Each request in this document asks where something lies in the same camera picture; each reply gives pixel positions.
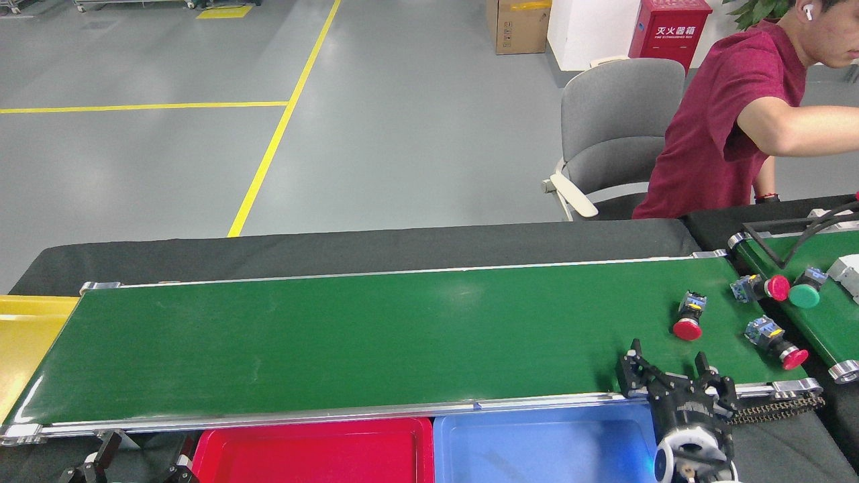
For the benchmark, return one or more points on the seated person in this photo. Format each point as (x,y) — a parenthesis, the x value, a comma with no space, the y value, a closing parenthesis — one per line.
(718,127)

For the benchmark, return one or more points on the blue plastic tray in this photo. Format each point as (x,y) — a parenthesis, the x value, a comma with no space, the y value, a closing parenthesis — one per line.
(537,449)

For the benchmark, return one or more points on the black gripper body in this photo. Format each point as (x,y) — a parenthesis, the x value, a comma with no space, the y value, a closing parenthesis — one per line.
(691,410)

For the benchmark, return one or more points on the brown cardboard box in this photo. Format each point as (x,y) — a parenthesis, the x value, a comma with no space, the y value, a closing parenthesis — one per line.
(520,30)

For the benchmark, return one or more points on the person's black wrist watch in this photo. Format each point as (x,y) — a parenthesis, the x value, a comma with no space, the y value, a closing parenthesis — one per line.
(766,198)

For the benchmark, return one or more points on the green potted plant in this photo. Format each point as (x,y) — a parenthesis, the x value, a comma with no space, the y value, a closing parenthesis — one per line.
(758,10)

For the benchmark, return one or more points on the yellow plastic bin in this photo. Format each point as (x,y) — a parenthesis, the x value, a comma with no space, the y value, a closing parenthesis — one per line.
(27,342)

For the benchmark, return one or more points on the black angled guide bar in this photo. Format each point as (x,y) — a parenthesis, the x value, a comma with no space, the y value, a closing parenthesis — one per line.
(762,247)

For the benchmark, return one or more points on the metal wheeled cart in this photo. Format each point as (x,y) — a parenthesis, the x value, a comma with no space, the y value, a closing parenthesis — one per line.
(134,4)
(13,5)

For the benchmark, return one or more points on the white circuit breaker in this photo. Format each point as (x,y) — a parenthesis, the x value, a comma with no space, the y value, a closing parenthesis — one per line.
(847,272)

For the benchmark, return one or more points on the red fire extinguisher box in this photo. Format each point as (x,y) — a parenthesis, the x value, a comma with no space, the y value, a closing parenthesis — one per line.
(671,30)

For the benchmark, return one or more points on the red mushroom push button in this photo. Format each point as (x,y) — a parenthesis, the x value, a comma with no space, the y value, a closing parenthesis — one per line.
(794,357)
(688,329)
(777,288)

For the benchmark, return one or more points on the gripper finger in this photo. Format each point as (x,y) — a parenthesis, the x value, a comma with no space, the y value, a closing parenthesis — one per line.
(634,372)
(718,388)
(184,469)
(100,456)

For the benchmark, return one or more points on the grey office chair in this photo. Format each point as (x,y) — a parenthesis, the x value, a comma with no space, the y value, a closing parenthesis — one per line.
(611,114)

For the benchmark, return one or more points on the green mushroom push button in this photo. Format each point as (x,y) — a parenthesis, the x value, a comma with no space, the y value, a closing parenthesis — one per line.
(804,296)

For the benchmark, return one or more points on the green feeder conveyor belt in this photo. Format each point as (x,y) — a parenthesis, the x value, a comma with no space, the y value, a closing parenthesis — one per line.
(822,322)

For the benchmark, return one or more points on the red plastic tray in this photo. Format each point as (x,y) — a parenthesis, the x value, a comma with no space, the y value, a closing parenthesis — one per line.
(309,456)

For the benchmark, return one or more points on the person's left forearm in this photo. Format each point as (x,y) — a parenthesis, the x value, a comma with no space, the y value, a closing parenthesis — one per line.
(765,178)

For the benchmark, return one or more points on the long green conveyor belt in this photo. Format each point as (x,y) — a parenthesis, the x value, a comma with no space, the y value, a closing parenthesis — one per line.
(402,335)

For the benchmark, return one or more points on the person's right forearm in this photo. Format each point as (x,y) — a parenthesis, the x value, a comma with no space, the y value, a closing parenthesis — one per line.
(825,134)

